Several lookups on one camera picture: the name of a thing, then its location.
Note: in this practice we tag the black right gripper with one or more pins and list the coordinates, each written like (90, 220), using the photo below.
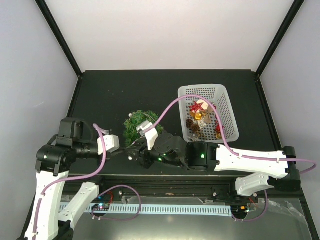
(143, 158)

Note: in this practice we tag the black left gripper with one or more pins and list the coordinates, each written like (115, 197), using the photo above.
(109, 153)

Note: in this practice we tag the small green christmas tree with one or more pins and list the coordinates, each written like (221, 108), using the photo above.
(132, 137)

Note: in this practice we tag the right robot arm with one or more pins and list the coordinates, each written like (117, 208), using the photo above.
(266, 169)

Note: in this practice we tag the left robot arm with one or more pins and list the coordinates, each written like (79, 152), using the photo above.
(45, 220)

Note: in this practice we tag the red star tree topper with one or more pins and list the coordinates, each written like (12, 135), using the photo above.
(196, 107)

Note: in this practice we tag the brown pine cone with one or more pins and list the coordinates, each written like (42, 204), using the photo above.
(189, 123)
(195, 129)

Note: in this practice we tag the white perforated plastic basket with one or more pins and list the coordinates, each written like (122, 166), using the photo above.
(217, 94)

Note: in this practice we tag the white snowflake ornament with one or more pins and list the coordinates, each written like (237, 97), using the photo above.
(202, 124)

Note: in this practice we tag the gold gift box ornament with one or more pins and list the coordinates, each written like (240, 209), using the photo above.
(198, 116)

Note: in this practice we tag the burlap bow ornament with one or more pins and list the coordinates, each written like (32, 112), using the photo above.
(206, 115)

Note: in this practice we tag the gold bell ornament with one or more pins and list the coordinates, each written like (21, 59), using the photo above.
(218, 136)

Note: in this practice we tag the red gift box ornament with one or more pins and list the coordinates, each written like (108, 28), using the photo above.
(218, 128)

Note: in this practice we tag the white round foam ornament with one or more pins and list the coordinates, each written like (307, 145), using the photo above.
(202, 106)

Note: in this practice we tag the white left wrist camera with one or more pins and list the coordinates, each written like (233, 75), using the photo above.
(111, 143)

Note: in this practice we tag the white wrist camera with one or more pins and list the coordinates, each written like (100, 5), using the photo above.
(147, 130)
(111, 143)

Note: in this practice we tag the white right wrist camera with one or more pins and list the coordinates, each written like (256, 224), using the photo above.
(147, 130)

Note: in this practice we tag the light blue cable duct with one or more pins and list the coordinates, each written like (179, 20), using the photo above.
(160, 209)

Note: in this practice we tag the black frame post left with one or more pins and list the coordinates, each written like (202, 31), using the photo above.
(47, 14)

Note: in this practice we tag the black frame post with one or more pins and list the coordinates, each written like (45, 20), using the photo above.
(47, 14)
(281, 32)

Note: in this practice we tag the black frame post right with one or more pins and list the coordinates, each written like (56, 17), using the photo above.
(281, 32)

